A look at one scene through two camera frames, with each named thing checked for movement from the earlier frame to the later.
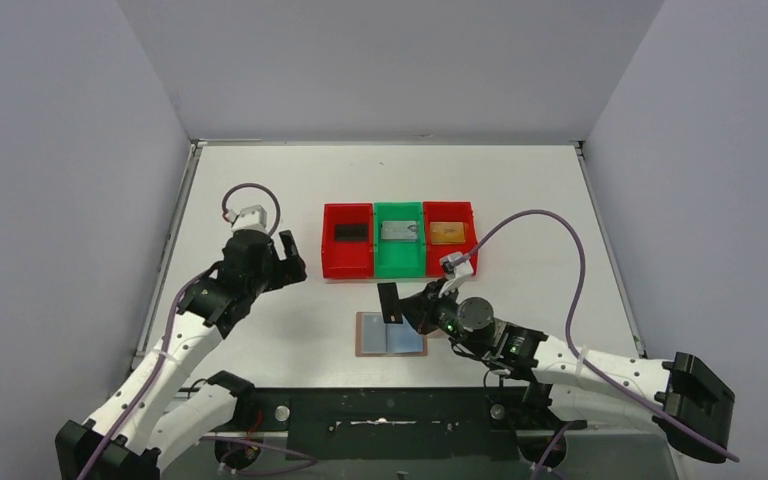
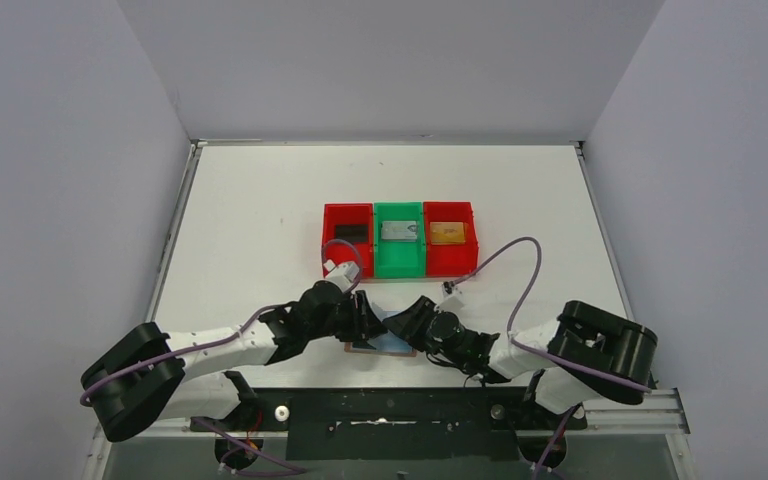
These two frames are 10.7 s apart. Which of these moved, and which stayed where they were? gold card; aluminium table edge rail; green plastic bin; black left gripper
Moved: black left gripper
Stayed: aluminium table edge rail; gold card; green plastic bin
